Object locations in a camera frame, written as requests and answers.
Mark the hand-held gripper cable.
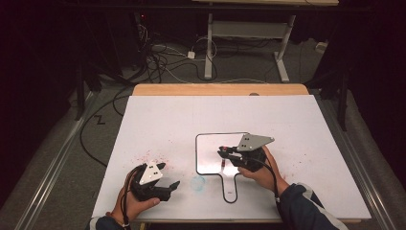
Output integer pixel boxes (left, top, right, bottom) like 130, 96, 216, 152
122, 164, 146, 228
254, 157, 284, 206

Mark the white table mat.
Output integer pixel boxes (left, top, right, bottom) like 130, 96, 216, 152
92, 94, 372, 221

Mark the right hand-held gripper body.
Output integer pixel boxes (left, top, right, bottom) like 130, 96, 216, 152
227, 132, 276, 173

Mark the metal floor rail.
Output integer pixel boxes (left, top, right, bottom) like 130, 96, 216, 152
313, 92, 399, 230
13, 90, 101, 230

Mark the bundle of black cables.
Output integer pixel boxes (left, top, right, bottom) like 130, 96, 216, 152
135, 23, 219, 84

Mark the long black floor cable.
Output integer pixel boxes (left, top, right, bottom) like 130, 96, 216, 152
79, 85, 136, 169

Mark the left hand-held gripper cable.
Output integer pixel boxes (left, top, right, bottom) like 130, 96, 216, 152
122, 164, 146, 228

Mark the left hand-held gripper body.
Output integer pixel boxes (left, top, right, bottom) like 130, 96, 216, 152
130, 159, 173, 202

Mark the small whiteboard with handle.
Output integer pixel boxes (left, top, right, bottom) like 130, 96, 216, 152
194, 131, 251, 204

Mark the small white box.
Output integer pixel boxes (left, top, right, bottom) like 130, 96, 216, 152
314, 40, 329, 54

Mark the right hand-held gripper cable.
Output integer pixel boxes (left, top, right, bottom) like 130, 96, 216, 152
254, 157, 284, 206

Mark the white desk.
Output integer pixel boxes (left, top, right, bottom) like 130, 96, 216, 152
191, 0, 340, 83

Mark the wooden table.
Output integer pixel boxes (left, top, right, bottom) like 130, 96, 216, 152
130, 82, 364, 224

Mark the person's left hand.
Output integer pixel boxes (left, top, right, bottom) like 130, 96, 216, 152
109, 168, 161, 225

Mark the black stand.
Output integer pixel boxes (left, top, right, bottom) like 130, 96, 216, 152
74, 62, 103, 122
315, 62, 351, 132

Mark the person's right hand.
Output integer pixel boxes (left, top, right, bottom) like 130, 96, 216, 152
237, 145, 290, 196

